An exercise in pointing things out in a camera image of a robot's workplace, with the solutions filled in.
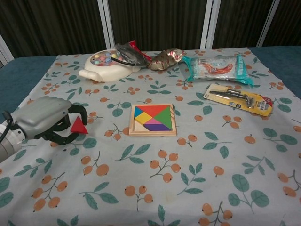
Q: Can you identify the red wooden tangram triangle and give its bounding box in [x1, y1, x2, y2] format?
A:
[135, 105, 171, 118]

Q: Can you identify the yellow wooden tangram square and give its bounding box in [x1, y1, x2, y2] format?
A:
[134, 112, 155, 126]

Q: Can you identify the red snack bar wrapper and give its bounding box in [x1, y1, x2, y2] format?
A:
[128, 40, 152, 62]

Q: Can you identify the gold foil snack bag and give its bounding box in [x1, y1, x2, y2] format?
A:
[148, 48, 186, 71]

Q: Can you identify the razor in yellow blister pack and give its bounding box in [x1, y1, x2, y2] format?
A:
[203, 83, 275, 117]

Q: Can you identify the purple wooden tangram parallelogram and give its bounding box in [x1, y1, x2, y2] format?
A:
[143, 123, 172, 131]

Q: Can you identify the coiled black cable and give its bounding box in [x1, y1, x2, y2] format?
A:
[114, 44, 148, 68]

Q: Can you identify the teal and clear snack package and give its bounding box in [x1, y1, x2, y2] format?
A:
[182, 53, 254, 88]

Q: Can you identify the left black and grey robot hand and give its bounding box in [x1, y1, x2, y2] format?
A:
[10, 96, 89, 145]

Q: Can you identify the dark folding partition screen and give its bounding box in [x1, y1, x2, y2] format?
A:
[0, 0, 301, 62]

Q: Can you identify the floral patterned tablecloth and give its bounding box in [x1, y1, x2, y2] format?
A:
[0, 48, 301, 226]

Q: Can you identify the pink wooden tangram triangle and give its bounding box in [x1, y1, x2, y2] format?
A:
[144, 117, 163, 125]

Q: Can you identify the wooden tangram tray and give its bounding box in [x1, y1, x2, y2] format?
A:
[128, 103, 177, 137]

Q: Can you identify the medium red triangle tangram piece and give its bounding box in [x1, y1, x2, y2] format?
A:
[70, 116, 89, 135]

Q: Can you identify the green wooden tangram triangle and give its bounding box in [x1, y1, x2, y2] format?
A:
[154, 106, 172, 131]

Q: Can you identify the white fishing game toy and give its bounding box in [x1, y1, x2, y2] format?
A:
[79, 49, 142, 83]

